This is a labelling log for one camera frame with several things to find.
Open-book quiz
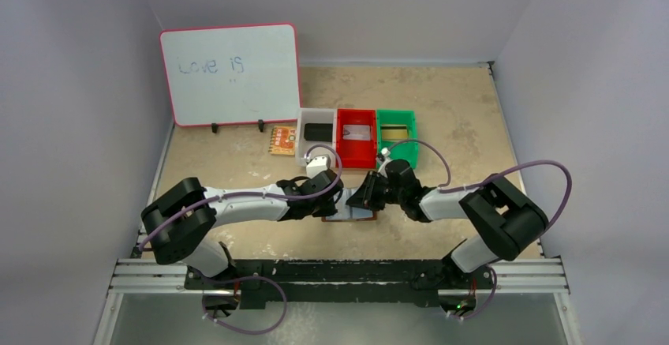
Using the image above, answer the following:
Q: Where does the brown leather card holder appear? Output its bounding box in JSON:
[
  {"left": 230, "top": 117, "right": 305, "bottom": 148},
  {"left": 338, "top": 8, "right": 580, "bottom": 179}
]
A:
[{"left": 321, "top": 189, "right": 376, "bottom": 223}]

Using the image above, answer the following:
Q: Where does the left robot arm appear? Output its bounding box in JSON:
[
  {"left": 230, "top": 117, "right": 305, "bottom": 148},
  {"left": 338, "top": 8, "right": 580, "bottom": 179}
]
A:
[{"left": 139, "top": 170, "right": 344, "bottom": 289}]

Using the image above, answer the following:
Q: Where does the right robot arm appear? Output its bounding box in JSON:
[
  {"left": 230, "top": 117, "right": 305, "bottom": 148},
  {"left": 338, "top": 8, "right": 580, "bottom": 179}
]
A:
[{"left": 346, "top": 159, "right": 549, "bottom": 287}]

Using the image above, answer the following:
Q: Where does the gold card in green bin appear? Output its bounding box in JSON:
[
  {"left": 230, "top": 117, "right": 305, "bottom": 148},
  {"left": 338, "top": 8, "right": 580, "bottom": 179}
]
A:
[{"left": 380, "top": 125, "right": 409, "bottom": 142}]

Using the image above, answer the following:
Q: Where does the silver card in red bin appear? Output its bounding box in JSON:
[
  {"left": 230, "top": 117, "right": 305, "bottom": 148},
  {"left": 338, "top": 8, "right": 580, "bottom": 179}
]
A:
[{"left": 342, "top": 125, "right": 372, "bottom": 141}]

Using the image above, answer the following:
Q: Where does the black card in white bin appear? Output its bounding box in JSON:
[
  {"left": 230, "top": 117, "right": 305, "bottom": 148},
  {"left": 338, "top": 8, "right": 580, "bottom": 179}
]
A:
[{"left": 303, "top": 122, "right": 333, "bottom": 143}]

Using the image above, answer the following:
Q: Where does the orange patterned card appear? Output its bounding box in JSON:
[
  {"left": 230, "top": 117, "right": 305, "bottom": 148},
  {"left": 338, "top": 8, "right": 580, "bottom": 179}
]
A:
[{"left": 268, "top": 126, "right": 297, "bottom": 156}]

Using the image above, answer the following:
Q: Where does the green plastic bin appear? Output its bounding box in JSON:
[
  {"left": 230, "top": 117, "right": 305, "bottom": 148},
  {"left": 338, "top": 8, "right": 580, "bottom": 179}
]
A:
[{"left": 376, "top": 110, "right": 420, "bottom": 167}]

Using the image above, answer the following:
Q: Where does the red plastic bin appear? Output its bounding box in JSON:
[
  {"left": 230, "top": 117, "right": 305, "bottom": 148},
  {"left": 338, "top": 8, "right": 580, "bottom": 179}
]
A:
[{"left": 335, "top": 108, "right": 378, "bottom": 169}]

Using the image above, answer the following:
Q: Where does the white plastic bin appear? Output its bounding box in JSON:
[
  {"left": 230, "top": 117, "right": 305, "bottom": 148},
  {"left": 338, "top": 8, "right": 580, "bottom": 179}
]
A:
[{"left": 295, "top": 107, "right": 337, "bottom": 167}]

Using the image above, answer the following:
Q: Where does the pink framed whiteboard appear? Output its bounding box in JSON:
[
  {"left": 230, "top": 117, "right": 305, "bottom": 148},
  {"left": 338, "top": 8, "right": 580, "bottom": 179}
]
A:
[{"left": 159, "top": 23, "right": 301, "bottom": 127}]

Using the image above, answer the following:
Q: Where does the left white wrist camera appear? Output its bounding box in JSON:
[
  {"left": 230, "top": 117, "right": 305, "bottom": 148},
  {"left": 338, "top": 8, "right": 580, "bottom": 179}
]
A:
[{"left": 305, "top": 155, "right": 331, "bottom": 178}]

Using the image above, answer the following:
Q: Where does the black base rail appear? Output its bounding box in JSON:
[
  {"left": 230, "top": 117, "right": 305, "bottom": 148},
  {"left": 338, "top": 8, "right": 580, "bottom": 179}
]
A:
[{"left": 184, "top": 259, "right": 495, "bottom": 311}]

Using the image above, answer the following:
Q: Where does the aluminium frame rail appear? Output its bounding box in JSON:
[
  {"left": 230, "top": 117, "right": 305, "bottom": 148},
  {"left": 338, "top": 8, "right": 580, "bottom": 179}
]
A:
[{"left": 93, "top": 258, "right": 583, "bottom": 344}]

